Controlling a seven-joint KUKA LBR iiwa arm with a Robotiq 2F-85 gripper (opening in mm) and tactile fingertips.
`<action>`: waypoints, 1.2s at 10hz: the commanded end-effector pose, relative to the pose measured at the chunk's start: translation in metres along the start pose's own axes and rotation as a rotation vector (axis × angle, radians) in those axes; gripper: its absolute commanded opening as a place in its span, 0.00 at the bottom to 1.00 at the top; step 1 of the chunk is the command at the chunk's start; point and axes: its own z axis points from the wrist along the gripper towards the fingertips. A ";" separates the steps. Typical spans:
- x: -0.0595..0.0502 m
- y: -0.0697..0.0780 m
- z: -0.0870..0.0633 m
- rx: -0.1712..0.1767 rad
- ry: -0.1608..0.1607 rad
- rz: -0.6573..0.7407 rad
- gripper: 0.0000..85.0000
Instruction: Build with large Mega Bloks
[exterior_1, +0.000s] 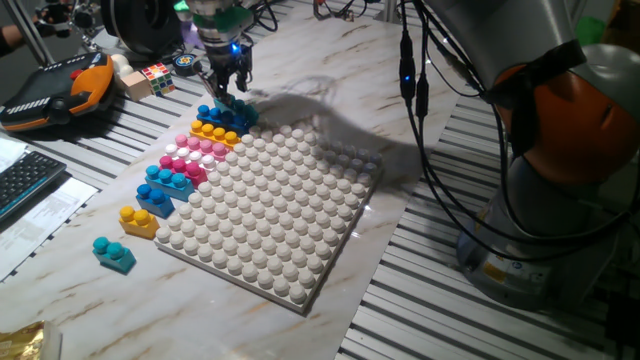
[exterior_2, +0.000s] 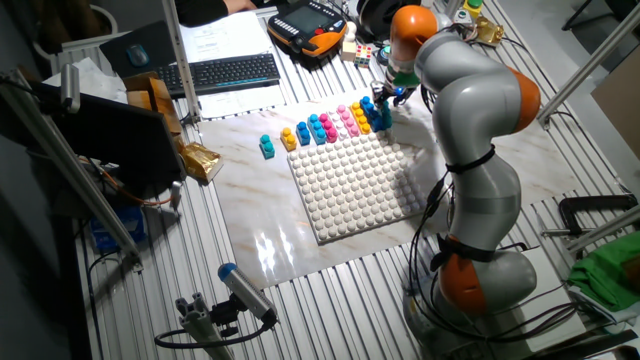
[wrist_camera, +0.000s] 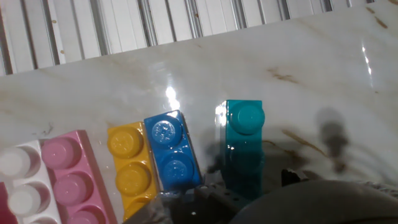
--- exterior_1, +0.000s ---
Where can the dark blue four-stud block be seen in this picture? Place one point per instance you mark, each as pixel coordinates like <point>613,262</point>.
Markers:
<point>220,120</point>

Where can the person forearm black sleeve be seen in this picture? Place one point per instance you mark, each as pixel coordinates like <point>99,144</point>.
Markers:
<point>4,48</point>

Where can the magenta three-stud block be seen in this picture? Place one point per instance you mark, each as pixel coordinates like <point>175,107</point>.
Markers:
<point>192,172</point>

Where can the gold foil bag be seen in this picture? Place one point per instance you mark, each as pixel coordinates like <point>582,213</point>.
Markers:
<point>25,342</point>

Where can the silver post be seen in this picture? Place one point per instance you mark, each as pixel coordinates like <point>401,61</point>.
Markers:
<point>387,11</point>

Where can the white rounded figurine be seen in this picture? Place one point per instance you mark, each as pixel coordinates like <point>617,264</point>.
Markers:
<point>120,64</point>

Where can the white four-stud block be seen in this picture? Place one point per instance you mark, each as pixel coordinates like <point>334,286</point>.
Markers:
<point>182,152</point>

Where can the printed paper sheet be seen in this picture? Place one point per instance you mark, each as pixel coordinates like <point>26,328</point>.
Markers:
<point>10,152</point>
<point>45,220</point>

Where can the plain wooden cube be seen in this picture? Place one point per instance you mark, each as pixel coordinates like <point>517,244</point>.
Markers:
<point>136,86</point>

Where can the black orange teach pendant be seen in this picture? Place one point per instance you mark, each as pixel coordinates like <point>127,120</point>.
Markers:
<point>55,95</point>

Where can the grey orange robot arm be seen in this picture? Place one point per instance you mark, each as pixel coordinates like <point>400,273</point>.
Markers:
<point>565,130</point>

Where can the black computer keyboard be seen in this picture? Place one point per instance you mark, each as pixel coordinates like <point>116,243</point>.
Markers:
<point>25,182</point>

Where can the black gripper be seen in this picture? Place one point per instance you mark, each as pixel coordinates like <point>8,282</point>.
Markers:
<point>227,59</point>

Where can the light pink four-stud block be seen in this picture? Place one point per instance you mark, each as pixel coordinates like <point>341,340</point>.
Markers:
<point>206,146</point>

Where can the marble pattern board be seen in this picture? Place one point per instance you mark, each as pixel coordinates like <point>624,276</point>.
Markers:
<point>100,310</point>

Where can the light blue three-stud block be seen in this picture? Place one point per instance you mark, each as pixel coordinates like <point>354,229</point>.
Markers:
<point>170,182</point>

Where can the translucent purple plastic object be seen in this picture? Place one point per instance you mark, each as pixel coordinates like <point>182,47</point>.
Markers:
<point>189,36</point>

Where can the Rubik's cube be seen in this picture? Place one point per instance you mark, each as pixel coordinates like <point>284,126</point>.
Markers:
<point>159,80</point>

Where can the white studded baseplate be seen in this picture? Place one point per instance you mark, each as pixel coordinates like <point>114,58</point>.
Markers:
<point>250,240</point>

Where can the yellow two-stud block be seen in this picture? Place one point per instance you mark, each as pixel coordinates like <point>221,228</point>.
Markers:
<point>140,224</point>

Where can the round black puck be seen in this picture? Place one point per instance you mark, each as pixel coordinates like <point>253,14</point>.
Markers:
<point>185,62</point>

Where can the teal two-stud block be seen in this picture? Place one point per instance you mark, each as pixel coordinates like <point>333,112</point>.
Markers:
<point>116,256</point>

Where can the black filament spool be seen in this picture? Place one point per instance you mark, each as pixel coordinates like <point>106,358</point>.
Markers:
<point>145,25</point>

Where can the teal four-stud block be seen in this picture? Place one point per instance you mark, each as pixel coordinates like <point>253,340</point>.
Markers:
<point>246,111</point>

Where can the dark blue two-stud block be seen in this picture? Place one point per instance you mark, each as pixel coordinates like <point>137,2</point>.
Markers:
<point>156,201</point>

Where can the yellow four-stud block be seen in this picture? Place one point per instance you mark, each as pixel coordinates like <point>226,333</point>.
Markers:
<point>215,134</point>

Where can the person hand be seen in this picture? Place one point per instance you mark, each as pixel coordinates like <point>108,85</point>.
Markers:
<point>10,34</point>

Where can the aluminium frame strut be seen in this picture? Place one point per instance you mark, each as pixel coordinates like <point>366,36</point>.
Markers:
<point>31,35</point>

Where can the black handheld device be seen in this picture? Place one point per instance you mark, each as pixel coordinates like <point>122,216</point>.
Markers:
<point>56,15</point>

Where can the thin silver rod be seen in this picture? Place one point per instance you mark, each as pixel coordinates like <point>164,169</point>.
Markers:
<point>95,34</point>

